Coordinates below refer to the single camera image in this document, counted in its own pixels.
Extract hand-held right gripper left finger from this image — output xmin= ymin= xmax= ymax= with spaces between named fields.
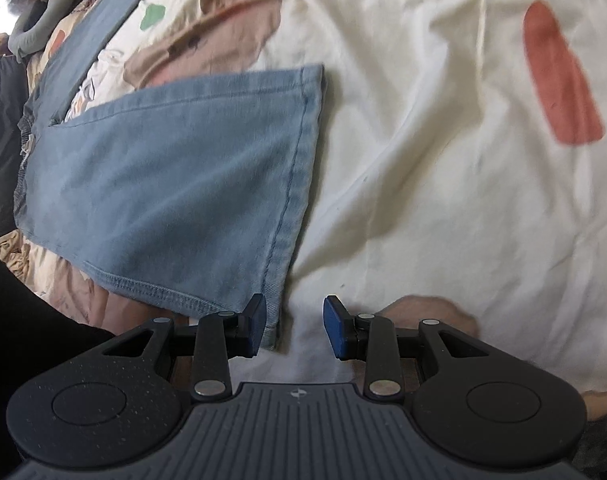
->
xmin=100 ymin=294 xmax=267 ymax=403

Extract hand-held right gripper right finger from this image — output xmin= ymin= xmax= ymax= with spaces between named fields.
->
xmin=323 ymin=295 xmax=489 ymax=402

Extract light blue denim pants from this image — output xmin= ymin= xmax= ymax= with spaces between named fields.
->
xmin=13 ymin=0 xmax=329 ymax=351

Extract cream printed bed sheet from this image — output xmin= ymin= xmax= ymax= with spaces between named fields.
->
xmin=26 ymin=0 xmax=607 ymax=396

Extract beige ruffled cloth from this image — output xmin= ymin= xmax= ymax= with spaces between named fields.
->
xmin=0 ymin=232 xmax=114 ymax=333

